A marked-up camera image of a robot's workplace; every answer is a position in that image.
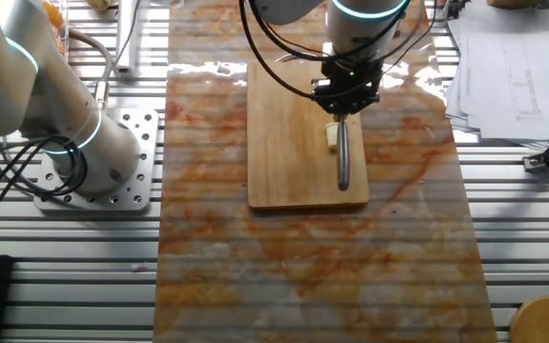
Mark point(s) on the orange fruit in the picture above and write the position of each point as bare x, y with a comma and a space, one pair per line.
60, 44
53, 13

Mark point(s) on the clear plastic fruit container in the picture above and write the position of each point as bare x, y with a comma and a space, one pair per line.
66, 28

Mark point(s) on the white paper stack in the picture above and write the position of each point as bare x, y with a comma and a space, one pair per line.
513, 71

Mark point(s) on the wooden stand with round base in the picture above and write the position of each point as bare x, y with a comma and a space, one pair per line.
546, 319

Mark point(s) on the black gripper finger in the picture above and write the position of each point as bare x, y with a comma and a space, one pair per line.
360, 101
329, 100

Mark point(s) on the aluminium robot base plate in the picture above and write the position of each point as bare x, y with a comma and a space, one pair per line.
148, 157

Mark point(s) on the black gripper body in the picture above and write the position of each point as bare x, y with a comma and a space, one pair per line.
351, 76

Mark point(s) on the white plastic wrap roll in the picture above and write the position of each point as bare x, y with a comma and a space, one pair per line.
124, 52

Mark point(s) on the wooden cutting board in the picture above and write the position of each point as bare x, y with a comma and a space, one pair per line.
293, 171

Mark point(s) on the white daikon radish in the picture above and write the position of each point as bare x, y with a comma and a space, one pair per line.
98, 4

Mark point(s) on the white scallion stalk piece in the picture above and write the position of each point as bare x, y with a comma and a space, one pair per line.
332, 135

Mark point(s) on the steel cleaver knife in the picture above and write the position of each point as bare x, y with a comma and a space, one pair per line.
343, 157

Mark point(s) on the orange marble pattern mat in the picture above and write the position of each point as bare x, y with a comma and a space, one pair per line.
303, 267

